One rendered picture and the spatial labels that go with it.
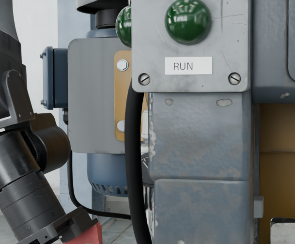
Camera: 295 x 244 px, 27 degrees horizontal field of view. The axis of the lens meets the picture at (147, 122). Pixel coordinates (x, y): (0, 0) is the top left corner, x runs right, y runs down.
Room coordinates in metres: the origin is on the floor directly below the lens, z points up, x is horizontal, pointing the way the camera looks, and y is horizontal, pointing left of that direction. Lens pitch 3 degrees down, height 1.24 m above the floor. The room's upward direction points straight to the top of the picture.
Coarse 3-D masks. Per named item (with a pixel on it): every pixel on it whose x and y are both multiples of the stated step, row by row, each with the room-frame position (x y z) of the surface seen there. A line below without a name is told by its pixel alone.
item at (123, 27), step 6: (126, 6) 0.41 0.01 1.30; (120, 12) 0.41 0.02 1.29; (126, 12) 0.41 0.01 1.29; (120, 18) 0.41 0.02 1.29; (126, 18) 0.40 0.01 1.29; (120, 24) 0.41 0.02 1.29; (126, 24) 0.40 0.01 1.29; (120, 30) 0.41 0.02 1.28; (126, 30) 0.40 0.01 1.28; (120, 36) 0.41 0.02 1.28; (126, 36) 0.41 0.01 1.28; (126, 42) 0.41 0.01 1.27
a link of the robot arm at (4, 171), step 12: (0, 132) 0.66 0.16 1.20; (12, 132) 0.63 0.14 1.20; (24, 132) 0.67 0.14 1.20; (0, 144) 0.62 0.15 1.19; (12, 144) 0.63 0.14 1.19; (24, 144) 0.64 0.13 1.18; (0, 156) 0.62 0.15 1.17; (12, 156) 0.62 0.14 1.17; (24, 156) 0.63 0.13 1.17; (36, 156) 0.67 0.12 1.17; (0, 168) 0.62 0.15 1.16; (12, 168) 0.62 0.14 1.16; (24, 168) 0.62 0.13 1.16; (36, 168) 0.63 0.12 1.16; (0, 180) 0.62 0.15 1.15; (12, 180) 0.61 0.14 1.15
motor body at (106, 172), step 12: (96, 36) 0.90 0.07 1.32; (108, 36) 0.88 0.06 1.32; (96, 156) 0.90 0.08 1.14; (108, 156) 0.88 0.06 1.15; (120, 156) 0.87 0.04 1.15; (96, 168) 0.90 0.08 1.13; (108, 168) 0.88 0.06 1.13; (120, 168) 0.88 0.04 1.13; (96, 180) 0.90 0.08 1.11; (108, 180) 0.88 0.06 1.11; (120, 180) 0.88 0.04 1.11; (108, 192) 0.89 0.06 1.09; (120, 192) 0.88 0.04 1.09
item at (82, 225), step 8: (80, 216) 0.65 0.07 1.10; (88, 216) 0.67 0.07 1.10; (72, 224) 0.63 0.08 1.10; (80, 224) 0.64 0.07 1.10; (88, 224) 0.66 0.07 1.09; (96, 224) 0.68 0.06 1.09; (64, 232) 0.63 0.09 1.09; (72, 232) 0.63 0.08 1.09; (80, 232) 0.63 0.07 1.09; (88, 232) 0.68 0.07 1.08; (96, 232) 0.68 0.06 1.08; (64, 240) 0.63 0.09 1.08; (72, 240) 0.68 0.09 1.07; (80, 240) 0.68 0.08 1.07; (88, 240) 0.68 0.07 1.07; (96, 240) 0.68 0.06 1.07
